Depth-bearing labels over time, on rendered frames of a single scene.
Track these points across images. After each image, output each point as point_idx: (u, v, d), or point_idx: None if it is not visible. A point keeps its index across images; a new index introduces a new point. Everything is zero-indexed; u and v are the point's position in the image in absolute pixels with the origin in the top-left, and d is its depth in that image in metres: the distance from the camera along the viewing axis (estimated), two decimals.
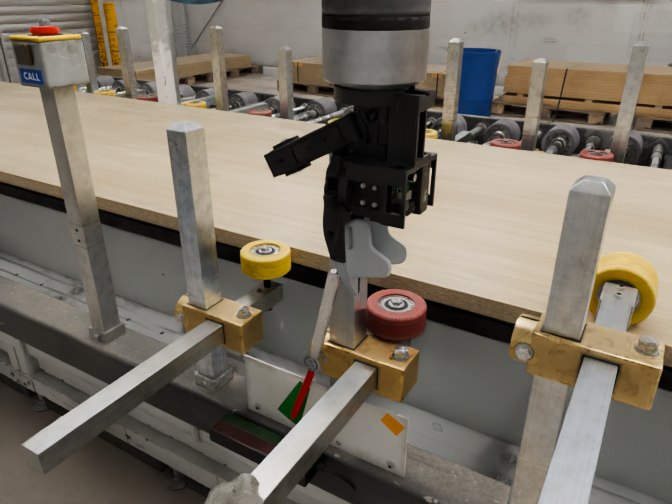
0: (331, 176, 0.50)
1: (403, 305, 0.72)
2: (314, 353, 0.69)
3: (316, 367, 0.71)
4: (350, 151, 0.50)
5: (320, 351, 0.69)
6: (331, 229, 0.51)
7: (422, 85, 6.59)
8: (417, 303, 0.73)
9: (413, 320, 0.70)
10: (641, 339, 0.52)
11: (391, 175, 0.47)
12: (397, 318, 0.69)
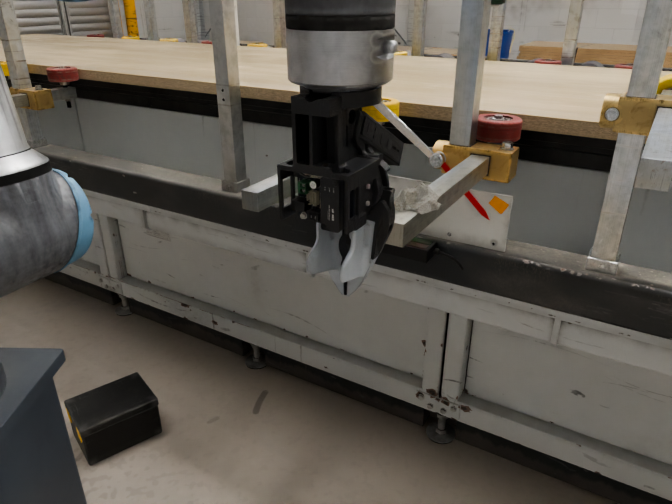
0: None
1: (504, 119, 0.94)
2: (425, 150, 0.93)
3: (437, 157, 0.92)
4: None
5: (425, 144, 0.92)
6: None
7: None
8: (514, 117, 0.94)
9: (514, 125, 0.92)
10: None
11: (286, 166, 0.49)
12: (503, 122, 0.91)
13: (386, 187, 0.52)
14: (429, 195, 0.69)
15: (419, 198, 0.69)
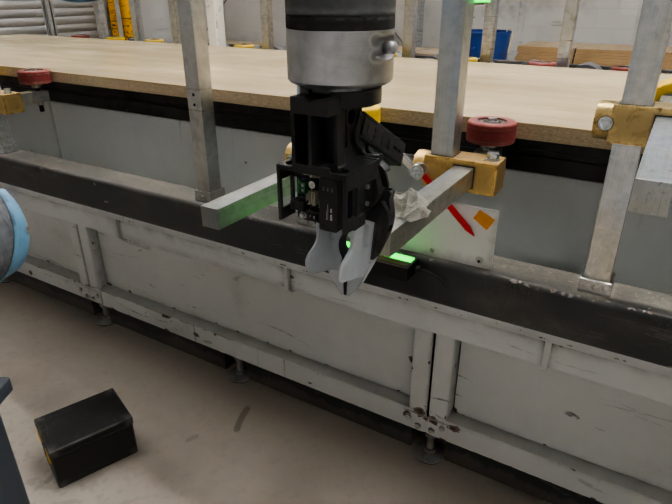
0: None
1: (498, 122, 0.91)
2: (405, 160, 0.86)
3: (418, 168, 0.85)
4: None
5: (404, 154, 0.85)
6: None
7: None
8: (509, 120, 0.91)
9: (509, 128, 0.88)
10: None
11: (285, 165, 0.49)
12: (497, 125, 0.88)
13: (386, 187, 0.52)
14: (418, 202, 0.66)
15: (408, 205, 0.66)
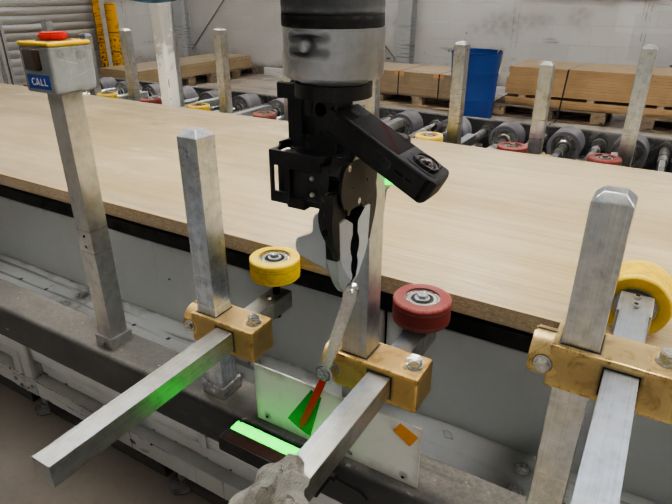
0: None
1: (429, 299, 0.75)
2: (327, 363, 0.69)
3: (328, 377, 0.70)
4: None
5: (333, 361, 0.68)
6: (368, 198, 0.58)
7: (423, 86, 6.59)
8: (442, 297, 0.75)
9: (439, 313, 0.73)
10: (663, 352, 0.51)
11: None
12: (424, 311, 0.72)
13: (335, 193, 0.50)
14: (289, 494, 0.50)
15: (276, 497, 0.50)
